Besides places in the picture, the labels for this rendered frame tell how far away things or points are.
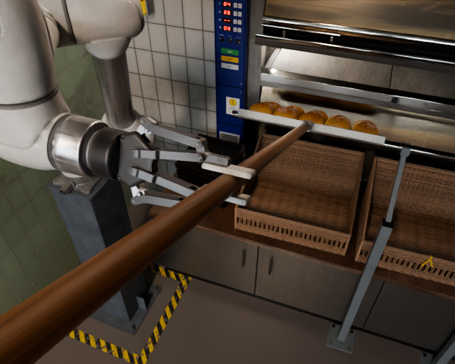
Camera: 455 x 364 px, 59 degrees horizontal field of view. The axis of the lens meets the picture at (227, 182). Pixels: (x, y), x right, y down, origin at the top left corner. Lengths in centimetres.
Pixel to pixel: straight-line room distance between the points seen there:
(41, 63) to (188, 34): 155
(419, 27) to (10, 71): 157
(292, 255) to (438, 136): 88
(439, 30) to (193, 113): 127
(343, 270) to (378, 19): 111
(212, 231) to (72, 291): 181
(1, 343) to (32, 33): 45
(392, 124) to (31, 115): 174
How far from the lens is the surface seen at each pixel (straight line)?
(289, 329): 241
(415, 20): 187
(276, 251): 201
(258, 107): 165
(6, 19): 58
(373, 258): 182
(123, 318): 246
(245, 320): 241
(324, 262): 197
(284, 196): 220
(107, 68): 129
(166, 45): 220
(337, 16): 187
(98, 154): 59
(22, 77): 60
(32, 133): 64
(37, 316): 24
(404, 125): 210
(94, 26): 115
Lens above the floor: 212
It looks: 43 degrees down
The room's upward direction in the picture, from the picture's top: straight up
